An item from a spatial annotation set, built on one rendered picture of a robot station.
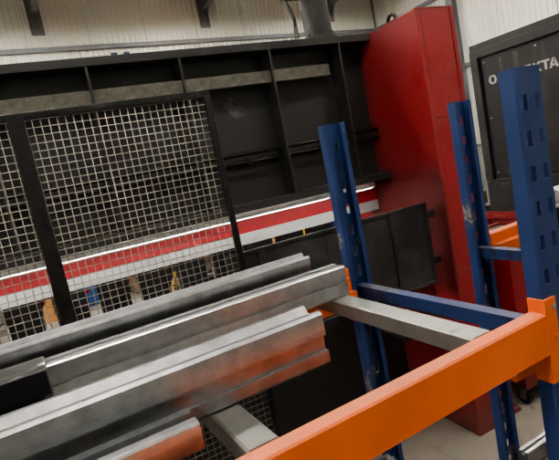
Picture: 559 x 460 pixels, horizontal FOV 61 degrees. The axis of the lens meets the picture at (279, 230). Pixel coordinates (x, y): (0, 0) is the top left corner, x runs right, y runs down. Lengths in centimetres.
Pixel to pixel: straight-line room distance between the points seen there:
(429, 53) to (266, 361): 219
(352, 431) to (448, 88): 228
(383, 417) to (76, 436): 34
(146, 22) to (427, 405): 954
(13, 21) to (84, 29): 108
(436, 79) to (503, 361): 205
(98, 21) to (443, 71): 775
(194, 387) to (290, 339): 14
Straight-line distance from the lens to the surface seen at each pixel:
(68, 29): 960
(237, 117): 258
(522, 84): 76
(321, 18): 285
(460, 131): 129
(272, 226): 268
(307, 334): 66
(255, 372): 65
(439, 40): 271
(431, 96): 260
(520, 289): 307
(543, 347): 80
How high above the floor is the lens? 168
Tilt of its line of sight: 8 degrees down
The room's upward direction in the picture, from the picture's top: 11 degrees counter-clockwise
